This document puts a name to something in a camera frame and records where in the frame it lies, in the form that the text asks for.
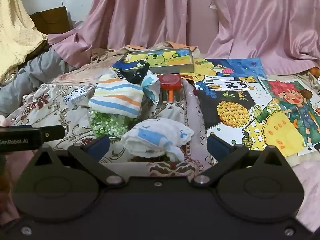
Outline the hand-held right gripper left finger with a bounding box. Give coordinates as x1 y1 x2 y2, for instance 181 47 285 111
34 135 125 187

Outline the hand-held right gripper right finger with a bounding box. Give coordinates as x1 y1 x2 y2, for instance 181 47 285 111
191 134 286 187

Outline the orange blue striped white cloth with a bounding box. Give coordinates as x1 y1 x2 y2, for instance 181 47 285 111
89 76 145 118

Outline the white cloth with blue print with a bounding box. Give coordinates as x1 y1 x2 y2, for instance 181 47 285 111
121 118 195 162

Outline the small white and blue cloth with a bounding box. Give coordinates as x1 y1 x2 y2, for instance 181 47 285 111
142 70 160 105

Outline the black sock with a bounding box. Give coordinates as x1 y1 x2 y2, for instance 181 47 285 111
117 62 150 83

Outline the metal tray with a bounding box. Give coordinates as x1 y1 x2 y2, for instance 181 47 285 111
119 47 195 74

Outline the person's left hand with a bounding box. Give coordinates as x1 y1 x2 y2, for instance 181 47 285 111
0 115 12 128

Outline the floral bed sheet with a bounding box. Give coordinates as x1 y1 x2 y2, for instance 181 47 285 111
7 75 212 178

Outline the glass jar of green pieces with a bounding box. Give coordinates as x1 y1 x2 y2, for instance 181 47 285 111
89 110 139 145

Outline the large pineapple drawing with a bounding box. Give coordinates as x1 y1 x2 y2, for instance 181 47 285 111
179 58 315 158

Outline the small white carton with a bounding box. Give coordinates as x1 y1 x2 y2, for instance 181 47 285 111
64 86 97 109

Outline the grey bedding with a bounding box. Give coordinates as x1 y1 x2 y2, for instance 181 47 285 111
0 46 75 117

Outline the peach bed cover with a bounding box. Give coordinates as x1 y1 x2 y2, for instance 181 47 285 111
50 55 125 85

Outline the dark brown cloth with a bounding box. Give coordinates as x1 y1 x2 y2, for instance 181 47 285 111
25 40 50 60

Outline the red lid jar of markers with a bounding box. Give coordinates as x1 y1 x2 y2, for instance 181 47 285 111
157 74 184 104

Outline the beige satin cloth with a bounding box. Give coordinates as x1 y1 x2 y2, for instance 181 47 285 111
91 46 130 63

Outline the pink bed cloth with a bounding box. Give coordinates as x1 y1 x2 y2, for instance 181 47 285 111
290 159 320 230

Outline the yellow textured blanket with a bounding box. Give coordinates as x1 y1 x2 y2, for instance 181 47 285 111
0 0 48 80

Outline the brown cardboard box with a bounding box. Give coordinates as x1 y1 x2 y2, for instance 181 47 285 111
29 6 70 34

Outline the pink satin curtain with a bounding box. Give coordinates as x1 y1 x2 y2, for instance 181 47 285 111
206 0 320 75
47 0 188 68

